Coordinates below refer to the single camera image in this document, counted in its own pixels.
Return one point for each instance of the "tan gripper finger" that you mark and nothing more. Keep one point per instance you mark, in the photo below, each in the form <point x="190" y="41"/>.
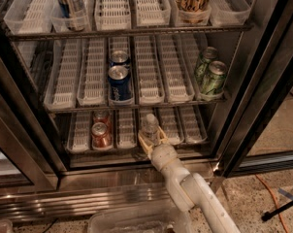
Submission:
<point x="163" y="139"/>
<point x="146" y="144"/>

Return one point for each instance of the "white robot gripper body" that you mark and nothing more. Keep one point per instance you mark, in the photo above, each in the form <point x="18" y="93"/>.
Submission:
<point x="161" y="155"/>

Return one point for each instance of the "clear plastic water bottle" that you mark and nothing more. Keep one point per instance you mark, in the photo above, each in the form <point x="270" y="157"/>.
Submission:
<point x="150" y="128"/>

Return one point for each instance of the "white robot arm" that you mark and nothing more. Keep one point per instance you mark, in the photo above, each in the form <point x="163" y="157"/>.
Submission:
<point x="187" y="190"/>

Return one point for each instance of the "stainless steel fridge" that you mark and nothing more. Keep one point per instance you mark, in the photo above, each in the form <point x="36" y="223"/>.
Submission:
<point x="74" y="90"/>

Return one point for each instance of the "front red soda can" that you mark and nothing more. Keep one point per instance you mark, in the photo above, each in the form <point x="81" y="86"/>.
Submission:
<point x="101" y="136"/>

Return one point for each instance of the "red soda can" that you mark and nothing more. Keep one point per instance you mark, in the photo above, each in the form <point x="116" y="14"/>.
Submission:
<point x="102" y="116"/>
<point x="101" y="136"/>

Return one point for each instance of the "rear red soda can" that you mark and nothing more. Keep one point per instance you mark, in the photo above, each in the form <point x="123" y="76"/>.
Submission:
<point x="102" y="116"/>

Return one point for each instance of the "clear plastic storage bin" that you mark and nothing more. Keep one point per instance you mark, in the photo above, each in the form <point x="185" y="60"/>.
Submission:
<point x="151" y="217"/>

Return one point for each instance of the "front blue soda can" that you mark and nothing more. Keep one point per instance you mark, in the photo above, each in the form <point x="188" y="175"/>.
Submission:
<point x="119" y="80"/>

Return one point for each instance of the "blue soda can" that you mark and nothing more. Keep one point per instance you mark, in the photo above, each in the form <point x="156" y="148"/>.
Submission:
<point x="119" y="80"/>
<point x="120" y="58"/>

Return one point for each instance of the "front green soda can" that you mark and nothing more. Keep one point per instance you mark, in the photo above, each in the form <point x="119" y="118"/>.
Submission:
<point x="214" y="78"/>

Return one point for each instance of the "green soda can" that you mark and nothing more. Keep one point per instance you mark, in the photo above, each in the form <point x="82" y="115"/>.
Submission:
<point x="207" y="56"/>
<point x="214" y="78"/>

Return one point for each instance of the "rear blue soda can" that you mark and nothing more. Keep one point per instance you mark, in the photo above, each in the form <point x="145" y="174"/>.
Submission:
<point x="120" y="58"/>

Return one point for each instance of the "rear green soda can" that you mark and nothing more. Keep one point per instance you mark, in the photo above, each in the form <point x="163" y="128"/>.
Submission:
<point x="207" y="56"/>

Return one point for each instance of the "black tripod leg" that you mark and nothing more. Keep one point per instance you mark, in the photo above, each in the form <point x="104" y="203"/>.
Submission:
<point x="269" y="215"/>

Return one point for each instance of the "tall gold can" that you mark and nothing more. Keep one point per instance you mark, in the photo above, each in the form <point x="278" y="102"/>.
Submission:
<point x="193" y="11"/>

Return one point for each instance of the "small clear container corner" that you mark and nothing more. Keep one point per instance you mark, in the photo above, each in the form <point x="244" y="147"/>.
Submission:
<point x="6" y="226"/>

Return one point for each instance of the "tall silver blue can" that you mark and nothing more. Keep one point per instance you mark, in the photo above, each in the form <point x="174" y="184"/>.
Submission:
<point x="69" y="15"/>

